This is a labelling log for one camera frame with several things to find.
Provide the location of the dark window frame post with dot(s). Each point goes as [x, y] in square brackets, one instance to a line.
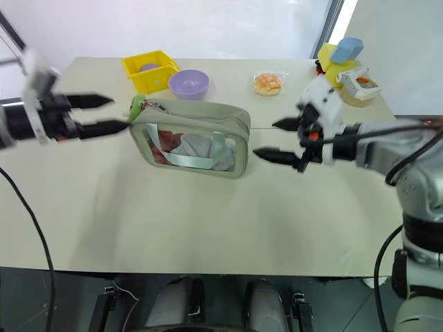
[328, 27]

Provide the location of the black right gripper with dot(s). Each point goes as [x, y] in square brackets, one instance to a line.
[308, 138]

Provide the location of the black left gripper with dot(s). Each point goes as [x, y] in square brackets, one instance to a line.
[57, 119]

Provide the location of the wrapped bread bun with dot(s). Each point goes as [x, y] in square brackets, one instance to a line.
[267, 84]

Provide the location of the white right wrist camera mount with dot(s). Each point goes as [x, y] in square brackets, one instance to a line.
[327, 100]

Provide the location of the blue foam block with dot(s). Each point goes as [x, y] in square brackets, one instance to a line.
[346, 50]

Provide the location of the large purple bowl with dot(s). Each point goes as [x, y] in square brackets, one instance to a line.
[188, 84]

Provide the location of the small red object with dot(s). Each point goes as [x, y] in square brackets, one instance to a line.
[318, 67]

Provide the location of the dark red cloth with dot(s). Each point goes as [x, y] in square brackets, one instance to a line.
[169, 140]

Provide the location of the sage green clear pouch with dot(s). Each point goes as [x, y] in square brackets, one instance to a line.
[194, 117]

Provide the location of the grey rounded robot leg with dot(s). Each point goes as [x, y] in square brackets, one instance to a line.
[264, 306]
[173, 304]

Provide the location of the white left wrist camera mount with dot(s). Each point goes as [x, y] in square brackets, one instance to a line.
[38, 83]

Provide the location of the light grey cloth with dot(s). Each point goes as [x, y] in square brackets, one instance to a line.
[194, 143]

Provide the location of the yellow plastic bin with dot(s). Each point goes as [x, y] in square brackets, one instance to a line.
[152, 79]

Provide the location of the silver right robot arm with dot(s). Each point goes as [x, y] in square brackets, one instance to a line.
[415, 180]

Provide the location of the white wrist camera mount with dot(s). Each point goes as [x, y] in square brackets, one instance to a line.
[327, 100]
[38, 83]

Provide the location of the black bracket under table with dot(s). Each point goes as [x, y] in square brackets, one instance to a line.
[302, 311]
[102, 311]

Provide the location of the small purple bowl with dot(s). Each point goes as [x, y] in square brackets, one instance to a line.
[149, 67]

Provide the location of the white tray with orange item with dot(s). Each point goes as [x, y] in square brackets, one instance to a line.
[360, 84]

